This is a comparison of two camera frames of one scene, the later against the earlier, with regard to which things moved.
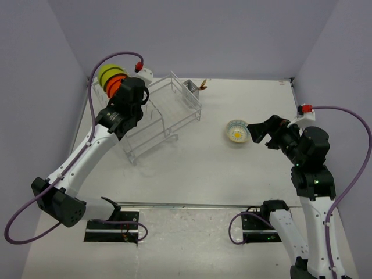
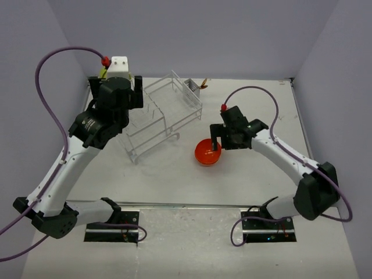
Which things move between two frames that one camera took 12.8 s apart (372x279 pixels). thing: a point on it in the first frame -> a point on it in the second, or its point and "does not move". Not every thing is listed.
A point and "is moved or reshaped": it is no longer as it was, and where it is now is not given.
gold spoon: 202,86 does not move
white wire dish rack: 166,113 does not move
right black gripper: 275,126 -> 217,129
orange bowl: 112,84 is moved or reshaped
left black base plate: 115,232 does not move
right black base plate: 255,229 does not move
